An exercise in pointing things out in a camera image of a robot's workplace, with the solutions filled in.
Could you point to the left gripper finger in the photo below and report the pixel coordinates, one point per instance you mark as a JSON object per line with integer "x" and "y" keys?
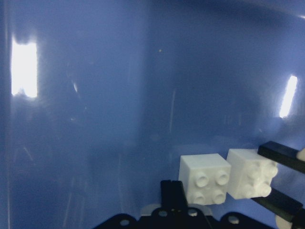
{"x": 173, "y": 197}

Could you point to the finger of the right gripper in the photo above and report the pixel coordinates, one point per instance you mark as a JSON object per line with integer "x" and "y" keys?
{"x": 282, "y": 154}
{"x": 280, "y": 204}

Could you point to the white block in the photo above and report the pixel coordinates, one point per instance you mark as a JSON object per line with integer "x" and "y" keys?
{"x": 205, "y": 178}
{"x": 251, "y": 174}

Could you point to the blue plastic tray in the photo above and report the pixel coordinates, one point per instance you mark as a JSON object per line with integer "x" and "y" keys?
{"x": 100, "y": 98}

